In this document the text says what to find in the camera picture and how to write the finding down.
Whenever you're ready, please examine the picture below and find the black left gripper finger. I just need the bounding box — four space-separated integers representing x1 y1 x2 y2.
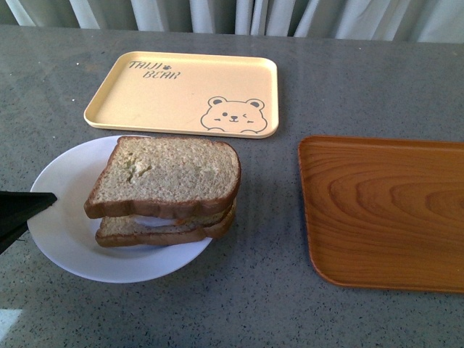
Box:
1 191 57 253

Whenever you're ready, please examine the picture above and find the white round plate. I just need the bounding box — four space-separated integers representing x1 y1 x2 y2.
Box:
28 136 211 283

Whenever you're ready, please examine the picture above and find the bread slice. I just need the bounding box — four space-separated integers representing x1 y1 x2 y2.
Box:
95 202 236 247
84 136 241 219

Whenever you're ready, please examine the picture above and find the sandwich filling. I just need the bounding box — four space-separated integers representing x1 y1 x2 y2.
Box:
132 208 233 229

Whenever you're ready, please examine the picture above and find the yellow bear tray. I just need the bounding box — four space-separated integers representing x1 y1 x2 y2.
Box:
84 51 279 138

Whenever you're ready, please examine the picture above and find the brown wooden tray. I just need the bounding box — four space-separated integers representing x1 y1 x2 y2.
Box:
298 136 463 293

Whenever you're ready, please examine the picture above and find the grey curtain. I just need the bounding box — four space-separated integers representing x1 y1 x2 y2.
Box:
1 0 463 44

